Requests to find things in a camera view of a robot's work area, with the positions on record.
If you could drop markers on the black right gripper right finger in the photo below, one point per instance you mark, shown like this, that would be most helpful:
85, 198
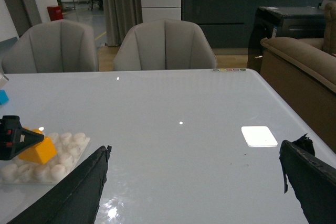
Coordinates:
312, 180

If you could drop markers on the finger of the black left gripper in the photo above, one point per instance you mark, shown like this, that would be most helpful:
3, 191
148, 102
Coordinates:
16, 139

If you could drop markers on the blue three-stud toy block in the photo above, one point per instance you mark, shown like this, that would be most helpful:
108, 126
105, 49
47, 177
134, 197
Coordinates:
3, 97

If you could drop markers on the left beige armchair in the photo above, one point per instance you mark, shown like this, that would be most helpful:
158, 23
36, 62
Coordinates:
58, 46

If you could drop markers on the coloured sticker strip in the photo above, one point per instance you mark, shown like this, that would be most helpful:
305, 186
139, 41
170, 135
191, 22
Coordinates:
229, 69

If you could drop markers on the brown sofa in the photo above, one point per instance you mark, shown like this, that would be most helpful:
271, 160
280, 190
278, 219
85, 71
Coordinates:
302, 72

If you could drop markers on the grey curtain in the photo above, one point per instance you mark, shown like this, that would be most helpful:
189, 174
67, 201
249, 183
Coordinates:
120, 16

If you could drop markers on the yellow two-stud toy block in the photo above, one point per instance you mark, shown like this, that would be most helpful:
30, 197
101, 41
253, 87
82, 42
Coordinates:
40, 153

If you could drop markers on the white studded base plate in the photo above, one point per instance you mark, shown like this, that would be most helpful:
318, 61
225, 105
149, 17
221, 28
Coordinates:
69, 148

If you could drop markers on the beige armchair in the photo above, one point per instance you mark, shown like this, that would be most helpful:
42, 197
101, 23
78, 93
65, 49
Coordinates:
164, 44
58, 46

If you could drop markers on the right beige armchair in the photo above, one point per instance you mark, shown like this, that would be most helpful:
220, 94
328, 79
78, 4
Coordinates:
164, 44

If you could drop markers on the red fire extinguisher box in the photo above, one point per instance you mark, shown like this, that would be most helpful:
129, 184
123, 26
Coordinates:
55, 13

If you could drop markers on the dark grey box appliance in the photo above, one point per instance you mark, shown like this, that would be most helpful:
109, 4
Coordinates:
294, 22

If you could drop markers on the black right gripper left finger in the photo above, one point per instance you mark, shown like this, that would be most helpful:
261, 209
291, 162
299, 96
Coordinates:
75, 199

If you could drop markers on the dark kitchen counter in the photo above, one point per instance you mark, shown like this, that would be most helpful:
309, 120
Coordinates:
229, 23

